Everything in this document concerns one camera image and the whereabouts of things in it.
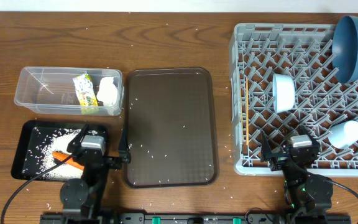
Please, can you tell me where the light blue rice bowl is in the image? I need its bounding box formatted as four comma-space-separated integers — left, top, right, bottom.
273, 73, 295, 113

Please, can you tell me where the white napkin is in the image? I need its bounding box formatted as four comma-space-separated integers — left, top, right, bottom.
96, 77, 118, 106

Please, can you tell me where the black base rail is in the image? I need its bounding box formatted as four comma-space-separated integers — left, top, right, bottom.
39, 212, 352, 224

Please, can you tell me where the blue plate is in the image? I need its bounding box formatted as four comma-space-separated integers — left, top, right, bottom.
332, 16, 358, 83

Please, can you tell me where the wooden chopstick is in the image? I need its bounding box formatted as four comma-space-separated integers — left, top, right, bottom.
245, 78, 249, 148

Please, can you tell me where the green yellow snack wrapper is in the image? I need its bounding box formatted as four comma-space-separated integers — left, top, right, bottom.
73, 73, 98, 115

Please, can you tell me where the grey dishwasher rack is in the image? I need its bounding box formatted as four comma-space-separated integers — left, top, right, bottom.
229, 23, 358, 177

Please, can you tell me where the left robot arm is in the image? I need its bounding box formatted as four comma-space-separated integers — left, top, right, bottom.
59, 124, 131, 223

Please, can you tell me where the light blue cup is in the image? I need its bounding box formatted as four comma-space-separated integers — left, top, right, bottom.
328, 121, 358, 149

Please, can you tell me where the brown serving tray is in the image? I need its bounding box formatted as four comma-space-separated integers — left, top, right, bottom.
124, 67, 219, 189

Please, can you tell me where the black plastic tray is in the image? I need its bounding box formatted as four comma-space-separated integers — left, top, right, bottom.
11, 120, 108, 181

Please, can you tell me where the pile of white rice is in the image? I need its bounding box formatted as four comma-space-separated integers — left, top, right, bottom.
22, 128, 105, 180

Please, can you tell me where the clear plastic bin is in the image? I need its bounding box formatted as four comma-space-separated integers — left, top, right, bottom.
14, 67, 124, 116

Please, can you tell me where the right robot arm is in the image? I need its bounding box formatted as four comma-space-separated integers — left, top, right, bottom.
260, 126, 333, 223

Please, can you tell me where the orange carrot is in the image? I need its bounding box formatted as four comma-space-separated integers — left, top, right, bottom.
52, 151, 85, 170

